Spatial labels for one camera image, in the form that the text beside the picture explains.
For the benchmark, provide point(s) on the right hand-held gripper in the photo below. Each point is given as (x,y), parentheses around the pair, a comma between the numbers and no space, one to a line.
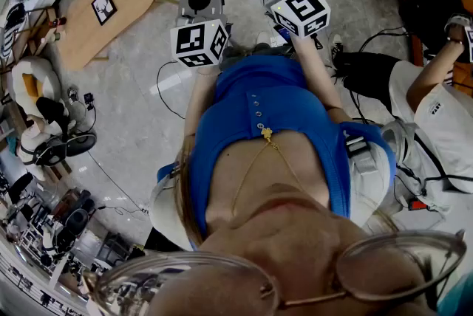
(303,12)

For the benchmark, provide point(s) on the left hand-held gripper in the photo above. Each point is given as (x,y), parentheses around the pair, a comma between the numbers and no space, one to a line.
(199,43)

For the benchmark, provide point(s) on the person's right forearm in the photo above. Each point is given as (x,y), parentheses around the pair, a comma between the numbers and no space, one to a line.
(314,71)

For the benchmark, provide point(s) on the person's left forearm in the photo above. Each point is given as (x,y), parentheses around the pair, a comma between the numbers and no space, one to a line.
(201,96)

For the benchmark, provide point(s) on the person's trousers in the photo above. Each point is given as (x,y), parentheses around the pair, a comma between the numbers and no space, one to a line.
(258,50)

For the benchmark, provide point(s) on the person's blue top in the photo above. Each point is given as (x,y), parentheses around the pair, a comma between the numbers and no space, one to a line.
(266,93)

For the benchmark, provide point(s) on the cola bottle red label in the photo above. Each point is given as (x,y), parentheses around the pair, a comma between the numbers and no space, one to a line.
(57,22)

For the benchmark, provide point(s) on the clear bottle green label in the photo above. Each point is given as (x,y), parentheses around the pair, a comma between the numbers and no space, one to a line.
(51,38)

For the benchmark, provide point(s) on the black bag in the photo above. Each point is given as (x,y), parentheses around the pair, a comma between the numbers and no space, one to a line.
(428,19)

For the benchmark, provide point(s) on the wooden shelf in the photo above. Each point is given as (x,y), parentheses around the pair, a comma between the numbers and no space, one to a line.
(35,45)

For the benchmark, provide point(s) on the white plush seat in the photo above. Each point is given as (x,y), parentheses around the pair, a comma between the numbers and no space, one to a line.
(40,67)

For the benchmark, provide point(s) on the black round stool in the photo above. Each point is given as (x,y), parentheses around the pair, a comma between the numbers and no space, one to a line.
(81,144)

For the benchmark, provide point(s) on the orange cushion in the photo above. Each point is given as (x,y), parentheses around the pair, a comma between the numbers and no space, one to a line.
(31,87)

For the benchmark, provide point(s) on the grey backpack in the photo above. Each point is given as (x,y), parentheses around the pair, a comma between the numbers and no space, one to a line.
(403,144)

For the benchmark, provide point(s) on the person's face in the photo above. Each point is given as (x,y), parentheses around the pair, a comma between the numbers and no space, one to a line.
(295,244)

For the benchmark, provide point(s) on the small red black device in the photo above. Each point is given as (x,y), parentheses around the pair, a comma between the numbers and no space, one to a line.
(417,204)

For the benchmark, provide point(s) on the round clear glasses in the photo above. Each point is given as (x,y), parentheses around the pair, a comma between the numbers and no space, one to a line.
(388,263)

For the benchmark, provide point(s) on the black railing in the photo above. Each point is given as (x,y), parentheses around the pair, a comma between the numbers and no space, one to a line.
(22,283)

